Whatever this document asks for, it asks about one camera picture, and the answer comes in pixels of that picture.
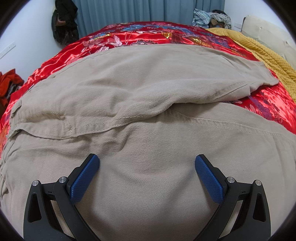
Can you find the black coats on wall hook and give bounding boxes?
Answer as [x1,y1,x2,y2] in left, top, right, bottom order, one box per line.
[51,0,79,46]

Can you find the yellow knitted blanket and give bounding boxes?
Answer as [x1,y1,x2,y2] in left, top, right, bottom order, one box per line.
[208,28,296,100]

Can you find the orange garment on nightstand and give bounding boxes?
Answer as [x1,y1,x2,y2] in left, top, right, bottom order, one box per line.
[0,69,24,116]

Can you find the beige khaki pants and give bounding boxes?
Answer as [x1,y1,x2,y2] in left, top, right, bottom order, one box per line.
[1,44,295,240]

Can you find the blue-grey window curtain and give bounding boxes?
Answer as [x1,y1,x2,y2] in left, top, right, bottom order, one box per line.
[74,0,225,38]

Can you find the white wall switch plate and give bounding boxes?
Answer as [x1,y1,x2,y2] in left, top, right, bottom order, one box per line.
[0,42,16,59]

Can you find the clothes pile by curtain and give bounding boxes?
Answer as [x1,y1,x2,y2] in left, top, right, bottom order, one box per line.
[192,9,232,29]

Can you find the red floral satin quilt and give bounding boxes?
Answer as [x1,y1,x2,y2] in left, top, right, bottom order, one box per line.
[1,22,295,146]

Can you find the cream upholstered headboard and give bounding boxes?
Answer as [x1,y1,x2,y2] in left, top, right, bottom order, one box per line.
[241,16,296,69]

